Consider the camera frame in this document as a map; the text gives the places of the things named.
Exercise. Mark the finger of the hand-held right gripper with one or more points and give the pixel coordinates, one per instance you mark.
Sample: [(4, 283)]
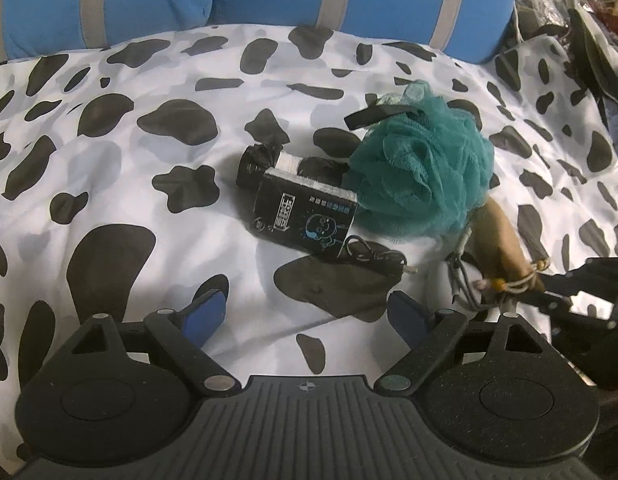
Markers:
[(554, 304), (596, 272)]

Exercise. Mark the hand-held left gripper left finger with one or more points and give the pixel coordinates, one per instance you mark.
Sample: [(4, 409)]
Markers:
[(207, 312)]

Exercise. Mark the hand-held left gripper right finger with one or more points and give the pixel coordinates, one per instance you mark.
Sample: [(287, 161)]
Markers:
[(407, 316)]

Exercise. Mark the teal mesh bath loofah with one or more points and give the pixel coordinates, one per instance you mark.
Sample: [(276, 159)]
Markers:
[(421, 170)]

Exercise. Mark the cow print blanket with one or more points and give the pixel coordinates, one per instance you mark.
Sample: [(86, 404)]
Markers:
[(139, 200)]

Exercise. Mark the black printed box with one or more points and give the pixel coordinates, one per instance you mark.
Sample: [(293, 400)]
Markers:
[(304, 215)]

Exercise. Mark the black garbage bag roll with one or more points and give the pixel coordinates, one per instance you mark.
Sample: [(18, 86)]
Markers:
[(261, 160)]

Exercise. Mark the pile of plastic bags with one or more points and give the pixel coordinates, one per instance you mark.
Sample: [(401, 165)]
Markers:
[(584, 25)]

